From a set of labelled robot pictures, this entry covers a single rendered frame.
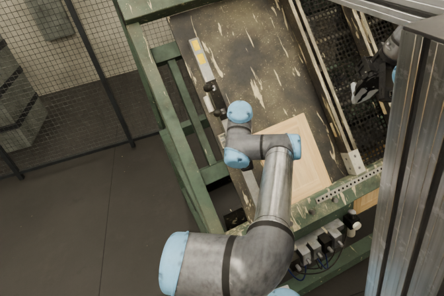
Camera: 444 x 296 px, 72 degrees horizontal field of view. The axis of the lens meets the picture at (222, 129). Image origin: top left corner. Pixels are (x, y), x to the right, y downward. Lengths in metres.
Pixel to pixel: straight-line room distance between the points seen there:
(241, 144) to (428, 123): 0.59
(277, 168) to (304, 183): 0.92
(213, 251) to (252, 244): 0.07
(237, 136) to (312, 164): 0.86
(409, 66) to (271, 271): 0.39
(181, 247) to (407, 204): 0.38
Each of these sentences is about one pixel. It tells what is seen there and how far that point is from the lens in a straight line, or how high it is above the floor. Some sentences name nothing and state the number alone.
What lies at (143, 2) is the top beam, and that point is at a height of 1.90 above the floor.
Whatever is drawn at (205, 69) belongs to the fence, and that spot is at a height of 1.56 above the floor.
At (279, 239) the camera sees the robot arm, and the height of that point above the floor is 1.65.
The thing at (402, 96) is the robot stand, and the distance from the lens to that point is 0.39.
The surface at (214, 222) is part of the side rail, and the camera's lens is 1.51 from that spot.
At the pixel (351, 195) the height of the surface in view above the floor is 0.83.
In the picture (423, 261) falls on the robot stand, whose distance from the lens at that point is 0.48.
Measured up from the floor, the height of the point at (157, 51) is 1.66.
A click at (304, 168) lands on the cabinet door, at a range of 1.67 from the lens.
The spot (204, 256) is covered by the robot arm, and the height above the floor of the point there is 1.67.
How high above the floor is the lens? 2.15
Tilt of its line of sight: 34 degrees down
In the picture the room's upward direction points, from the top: 13 degrees counter-clockwise
